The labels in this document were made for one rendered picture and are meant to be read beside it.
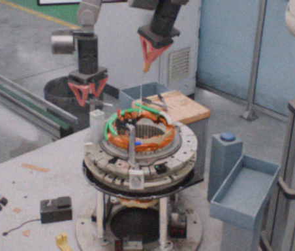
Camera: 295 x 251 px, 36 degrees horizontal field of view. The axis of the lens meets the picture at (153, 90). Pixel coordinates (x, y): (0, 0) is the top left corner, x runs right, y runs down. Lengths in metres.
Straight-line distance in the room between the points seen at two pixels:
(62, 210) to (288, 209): 0.69
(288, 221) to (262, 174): 0.25
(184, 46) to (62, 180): 2.29
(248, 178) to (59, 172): 0.74
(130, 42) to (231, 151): 2.44
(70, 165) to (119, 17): 2.22
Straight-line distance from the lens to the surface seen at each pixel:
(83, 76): 1.28
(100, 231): 1.38
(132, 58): 3.79
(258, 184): 1.27
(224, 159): 1.44
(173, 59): 3.67
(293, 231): 1.55
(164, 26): 1.09
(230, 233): 1.25
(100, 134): 1.26
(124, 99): 1.64
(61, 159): 1.80
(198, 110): 1.54
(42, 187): 1.66
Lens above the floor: 1.74
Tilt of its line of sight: 24 degrees down
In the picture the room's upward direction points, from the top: 2 degrees clockwise
